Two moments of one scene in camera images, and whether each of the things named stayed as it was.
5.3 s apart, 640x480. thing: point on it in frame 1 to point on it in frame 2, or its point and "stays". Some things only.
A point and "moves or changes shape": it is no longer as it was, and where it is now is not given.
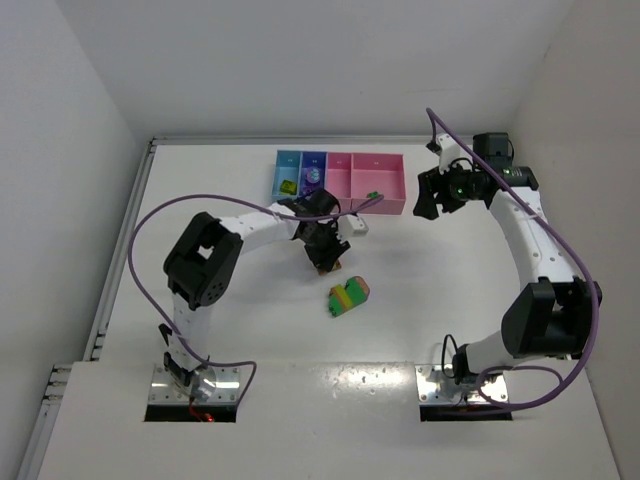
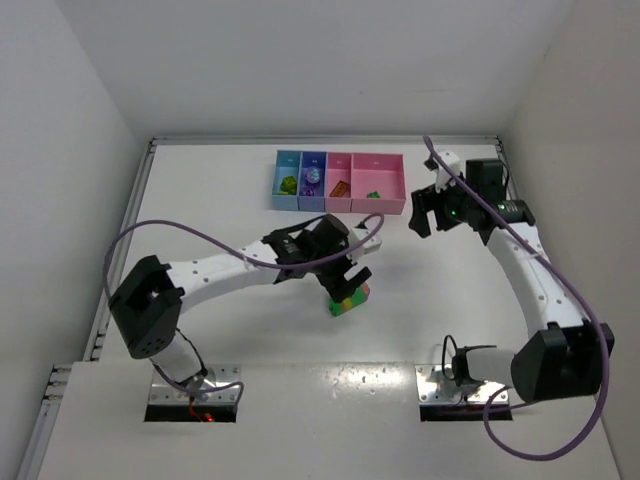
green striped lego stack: [343, 298] stays
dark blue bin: [313, 175] stays
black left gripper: [326, 251] to [338, 278]
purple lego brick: [312, 175] stays
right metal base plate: [494, 387] stays
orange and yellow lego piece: [336, 266] moves or changes shape
